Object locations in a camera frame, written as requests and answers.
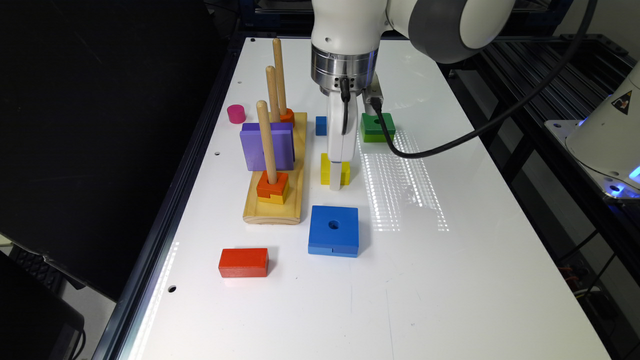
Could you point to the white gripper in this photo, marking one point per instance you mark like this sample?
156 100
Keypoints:
342 120

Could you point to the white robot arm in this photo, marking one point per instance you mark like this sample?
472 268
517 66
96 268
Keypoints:
345 42

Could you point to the orange block at rear peg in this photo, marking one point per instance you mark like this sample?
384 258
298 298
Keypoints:
288 117

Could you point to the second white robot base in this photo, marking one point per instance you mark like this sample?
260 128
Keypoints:
606 143

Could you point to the green square block with hole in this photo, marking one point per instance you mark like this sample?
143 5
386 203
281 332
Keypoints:
371 128

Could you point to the pink cylinder block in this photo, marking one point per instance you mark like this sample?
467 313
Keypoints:
236 114

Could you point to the large blue square block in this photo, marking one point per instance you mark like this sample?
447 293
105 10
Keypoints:
334 231

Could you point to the wooden peg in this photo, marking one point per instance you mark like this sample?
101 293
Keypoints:
272 93
267 141
280 82

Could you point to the rear wooden peg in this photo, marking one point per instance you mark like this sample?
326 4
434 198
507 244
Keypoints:
280 82

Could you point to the front wooden peg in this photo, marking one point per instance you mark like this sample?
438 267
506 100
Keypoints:
267 141

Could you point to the small blue rectangular block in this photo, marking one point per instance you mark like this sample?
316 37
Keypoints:
321 126

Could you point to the wooden peg base board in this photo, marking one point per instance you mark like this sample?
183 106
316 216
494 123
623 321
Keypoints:
257 212

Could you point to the yellow square block with hole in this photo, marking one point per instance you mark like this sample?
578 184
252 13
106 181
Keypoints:
325 171

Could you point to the middle wooden peg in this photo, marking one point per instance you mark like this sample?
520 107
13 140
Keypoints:
272 93

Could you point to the orange block on front peg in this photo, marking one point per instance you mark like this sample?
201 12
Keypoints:
280 188

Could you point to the purple square block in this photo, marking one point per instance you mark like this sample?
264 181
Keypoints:
283 146

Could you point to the yellow block under orange block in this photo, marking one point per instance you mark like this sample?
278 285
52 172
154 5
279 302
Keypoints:
275 198

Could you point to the red rectangular block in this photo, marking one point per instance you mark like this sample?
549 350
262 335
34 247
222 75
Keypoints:
244 262

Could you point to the black monitor panel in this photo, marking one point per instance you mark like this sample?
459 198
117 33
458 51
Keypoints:
99 100

